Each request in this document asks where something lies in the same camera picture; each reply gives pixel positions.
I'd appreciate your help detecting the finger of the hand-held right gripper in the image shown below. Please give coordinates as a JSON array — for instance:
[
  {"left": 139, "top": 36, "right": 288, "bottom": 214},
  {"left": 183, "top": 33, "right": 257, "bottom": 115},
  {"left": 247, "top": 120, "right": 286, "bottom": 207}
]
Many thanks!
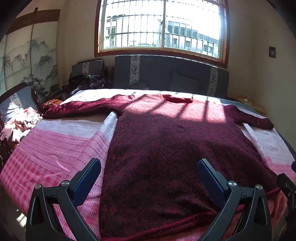
[{"left": 276, "top": 173, "right": 296, "bottom": 223}]

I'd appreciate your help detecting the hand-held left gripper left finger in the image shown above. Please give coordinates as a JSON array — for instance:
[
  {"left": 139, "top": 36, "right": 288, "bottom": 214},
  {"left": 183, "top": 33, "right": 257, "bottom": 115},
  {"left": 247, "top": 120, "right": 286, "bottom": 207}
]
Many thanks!
[{"left": 25, "top": 158, "right": 102, "bottom": 241}]

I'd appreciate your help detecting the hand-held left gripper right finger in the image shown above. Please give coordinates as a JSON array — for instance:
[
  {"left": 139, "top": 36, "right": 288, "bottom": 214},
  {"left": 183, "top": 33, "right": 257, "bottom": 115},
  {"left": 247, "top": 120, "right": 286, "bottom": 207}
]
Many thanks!
[{"left": 196, "top": 158, "right": 272, "bottom": 241}]

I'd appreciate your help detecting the dark red patterned sweater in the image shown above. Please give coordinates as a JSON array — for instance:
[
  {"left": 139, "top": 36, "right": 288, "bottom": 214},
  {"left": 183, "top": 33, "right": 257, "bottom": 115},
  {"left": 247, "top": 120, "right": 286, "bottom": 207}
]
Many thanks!
[{"left": 43, "top": 93, "right": 281, "bottom": 241}]

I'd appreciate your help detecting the pile of pink clothes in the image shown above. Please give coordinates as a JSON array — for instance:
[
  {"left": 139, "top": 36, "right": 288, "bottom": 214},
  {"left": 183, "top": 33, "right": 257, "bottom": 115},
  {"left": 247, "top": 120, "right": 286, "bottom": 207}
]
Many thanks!
[{"left": 0, "top": 106, "right": 44, "bottom": 144}]

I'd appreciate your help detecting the pink checked bed sheet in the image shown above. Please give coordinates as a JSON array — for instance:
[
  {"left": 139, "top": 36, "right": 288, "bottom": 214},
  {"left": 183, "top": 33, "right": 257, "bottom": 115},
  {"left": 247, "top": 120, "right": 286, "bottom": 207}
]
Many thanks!
[{"left": 0, "top": 88, "right": 296, "bottom": 241}]

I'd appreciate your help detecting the grey mattress pad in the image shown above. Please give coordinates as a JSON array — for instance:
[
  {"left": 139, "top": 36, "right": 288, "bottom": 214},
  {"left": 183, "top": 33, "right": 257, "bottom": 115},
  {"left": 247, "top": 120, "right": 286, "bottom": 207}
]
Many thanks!
[{"left": 217, "top": 97, "right": 296, "bottom": 163}]

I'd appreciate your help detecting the orange ball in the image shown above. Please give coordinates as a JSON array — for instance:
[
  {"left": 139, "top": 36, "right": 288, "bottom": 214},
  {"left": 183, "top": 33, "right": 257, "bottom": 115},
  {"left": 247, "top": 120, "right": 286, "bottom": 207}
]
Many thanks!
[{"left": 42, "top": 99, "right": 64, "bottom": 108}]

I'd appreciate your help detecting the black plastic bag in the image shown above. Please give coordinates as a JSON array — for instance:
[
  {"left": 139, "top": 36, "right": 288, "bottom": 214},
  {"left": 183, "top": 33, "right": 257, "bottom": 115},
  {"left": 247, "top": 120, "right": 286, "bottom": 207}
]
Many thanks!
[{"left": 62, "top": 75, "right": 114, "bottom": 96}]

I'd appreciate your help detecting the grey cushion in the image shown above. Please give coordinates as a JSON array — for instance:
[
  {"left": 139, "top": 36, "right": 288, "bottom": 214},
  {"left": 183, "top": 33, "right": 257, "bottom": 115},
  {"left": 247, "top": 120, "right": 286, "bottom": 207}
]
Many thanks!
[{"left": 170, "top": 71, "right": 202, "bottom": 93}]

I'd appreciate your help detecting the grey cushioned armchair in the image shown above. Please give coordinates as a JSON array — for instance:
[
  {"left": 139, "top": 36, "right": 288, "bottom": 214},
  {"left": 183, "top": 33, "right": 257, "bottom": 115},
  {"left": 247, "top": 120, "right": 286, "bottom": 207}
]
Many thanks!
[
  {"left": 0, "top": 82, "right": 40, "bottom": 130},
  {"left": 69, "top": 60, "right": 109, "bottom": 82}
]

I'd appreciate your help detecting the painted folding screen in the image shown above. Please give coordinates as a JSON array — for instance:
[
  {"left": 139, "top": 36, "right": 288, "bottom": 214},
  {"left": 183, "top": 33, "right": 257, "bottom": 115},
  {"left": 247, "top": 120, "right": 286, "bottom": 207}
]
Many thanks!
[{"left": 0, "top": 7, "right": 61, "bottom": 103}]

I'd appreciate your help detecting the wooden framed barred window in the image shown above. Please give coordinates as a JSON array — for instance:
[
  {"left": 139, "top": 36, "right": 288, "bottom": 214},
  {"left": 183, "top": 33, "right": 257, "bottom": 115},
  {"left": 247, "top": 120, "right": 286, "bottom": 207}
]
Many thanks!
[{"left": 94, "top": 0, "right": 230, "bottom": 69}]

